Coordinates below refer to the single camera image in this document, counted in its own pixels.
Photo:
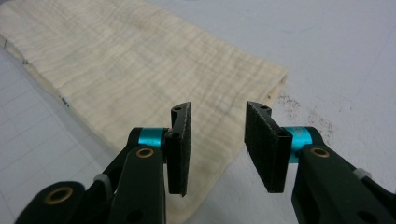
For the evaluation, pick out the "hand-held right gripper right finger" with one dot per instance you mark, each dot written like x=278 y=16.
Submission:
x=267 y=146

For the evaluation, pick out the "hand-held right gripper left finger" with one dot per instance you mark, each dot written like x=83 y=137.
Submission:
x=177 y=155

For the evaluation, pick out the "cream egg-print cloth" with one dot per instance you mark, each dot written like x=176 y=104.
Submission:
x=124 y=62

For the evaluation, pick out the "white grid mat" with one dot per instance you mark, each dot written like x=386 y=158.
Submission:
x=342 y=46

